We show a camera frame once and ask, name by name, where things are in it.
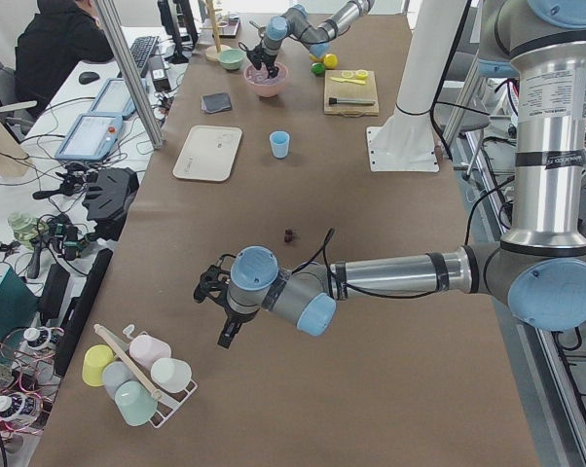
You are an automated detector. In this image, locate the grey folded cloth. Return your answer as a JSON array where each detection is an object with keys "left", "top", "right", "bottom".
[{"left": 201, "top": 92, "right": 233, "bottom": 114}]

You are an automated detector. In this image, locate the black keyboard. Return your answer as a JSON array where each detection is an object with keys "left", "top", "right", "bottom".
[{"left": 129, "top": 36, "right": 159, "bottom": 78}]

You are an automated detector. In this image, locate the grey cup on rack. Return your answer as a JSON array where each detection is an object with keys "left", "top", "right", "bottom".
[{"left": 102, "top": 360, "right": 136, "bottom": 400}]

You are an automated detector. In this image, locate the green ceramic bowl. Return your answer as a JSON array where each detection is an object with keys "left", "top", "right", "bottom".
[{"left": 218, "top": 49, "right": 246, "bottom": 71}]

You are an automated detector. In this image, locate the lemon slice lower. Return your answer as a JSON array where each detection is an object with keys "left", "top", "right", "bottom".
[{"left": 354, "top": 69, "right": 369, "bottom": 81}]

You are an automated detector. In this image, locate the pink cup on rack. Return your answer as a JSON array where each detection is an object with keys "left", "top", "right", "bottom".
[{"left": 128, "top": 334, "right": 171, "bottom": 371}]

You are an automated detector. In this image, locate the teach pendant near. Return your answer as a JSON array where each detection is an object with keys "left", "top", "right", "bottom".
[{"left": 55, "top": 112, "right": 124, "bottom": 162}]

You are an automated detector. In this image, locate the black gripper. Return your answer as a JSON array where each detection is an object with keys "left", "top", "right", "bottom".
[
  {"left": 217, "top": 308, "right": 257, "bottom": 348},
  {"left": 261, "top": 51, "right": 279, "bottom": 78}
]

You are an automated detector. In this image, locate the steel muddler black tip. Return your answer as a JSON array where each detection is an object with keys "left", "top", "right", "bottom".
[{"left": 328, "top": 97, "right": 376, "bottom": 106}]

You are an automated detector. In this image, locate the yellow plastic knife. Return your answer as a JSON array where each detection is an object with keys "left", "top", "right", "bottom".
[{"left": 329, "top": 76, "right": 367, "bottom": 86}]

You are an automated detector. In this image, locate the white cup on rack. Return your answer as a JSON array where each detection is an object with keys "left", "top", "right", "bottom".
[{"left": 150, "top": 357, "right": 193, "bottom": 393}]

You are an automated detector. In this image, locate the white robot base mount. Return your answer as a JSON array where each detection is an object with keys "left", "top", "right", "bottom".
[{"left": 367, "top": 0, "right": 470, "bottom": 172}]

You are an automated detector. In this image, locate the yellow lemon lower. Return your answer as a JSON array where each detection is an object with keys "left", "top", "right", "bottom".
[{"left": 322, "top": 54, "right": 339, "bottom": 69}]

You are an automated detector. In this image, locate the cream rabbit tray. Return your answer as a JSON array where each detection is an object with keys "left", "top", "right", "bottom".
[{"left": 172, "top": 126, "right": 242, "bottom": 182}]

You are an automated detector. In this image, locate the green lime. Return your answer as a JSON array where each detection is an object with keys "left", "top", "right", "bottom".
[{"left": 311, "top": 62, "right": 325, "bottom": 76}]

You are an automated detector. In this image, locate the wooden stand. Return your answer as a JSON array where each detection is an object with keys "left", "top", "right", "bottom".
[{"left": 202, "top": 0, "right": 231, "bottom": 62}]

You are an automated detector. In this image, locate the pink bowl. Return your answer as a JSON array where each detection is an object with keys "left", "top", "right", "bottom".
[{"left": 243, "top": 61, "right": 289, "bottom": 97}]

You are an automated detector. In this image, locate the teach pendant far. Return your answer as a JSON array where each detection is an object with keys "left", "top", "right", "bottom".
[{"left": 90, "top": 78, "right": 136, "bottom": 119}]

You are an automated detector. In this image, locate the aluminium frame post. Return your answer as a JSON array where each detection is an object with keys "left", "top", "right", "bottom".
[{"left": 93, "top": 0, "right": 164, "bottom": 150}]

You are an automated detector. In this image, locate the mint cup on rack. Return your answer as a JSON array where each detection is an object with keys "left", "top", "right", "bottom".
[{"left": 114, "top": 380, "right": 158, "bottom": 426}]

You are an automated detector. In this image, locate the seated person in black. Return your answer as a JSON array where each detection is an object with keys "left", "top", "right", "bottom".
[{"left": 15, "top": 0, "right": 114, "bottom": 109}]

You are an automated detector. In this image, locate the light blue plastic cup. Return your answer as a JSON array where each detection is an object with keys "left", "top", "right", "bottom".
[{"left": 269, "top": 130, "right": 290, "bottom": 159}]

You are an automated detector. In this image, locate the white wire cup rack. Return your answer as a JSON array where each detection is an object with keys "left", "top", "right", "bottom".
[{"left": 93, "top": 324, "right": 199, "bottom": 428}]

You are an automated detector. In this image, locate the teach pendant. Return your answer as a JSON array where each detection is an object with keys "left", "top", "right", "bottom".
[
  {"left": 55, "top": 112, "right": 124, "bottom": 162},
  {"left": 90, "top": 78, "right": 136, "bottom": 119}
]

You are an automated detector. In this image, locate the wooden cutting board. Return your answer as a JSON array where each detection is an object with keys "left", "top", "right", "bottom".
[{"left": 323, "top": 70, "right": 380, "bottom": 116}]

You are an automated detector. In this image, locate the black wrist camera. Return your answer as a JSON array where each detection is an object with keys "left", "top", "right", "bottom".
[{"left": 193, "top": 265, "right": 230, "bottom": 308}]

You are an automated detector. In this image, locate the yellow cup on rack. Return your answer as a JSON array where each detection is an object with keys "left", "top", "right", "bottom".
[{"left": 82, "top": 344, "right": 115, "bottom": 387}]

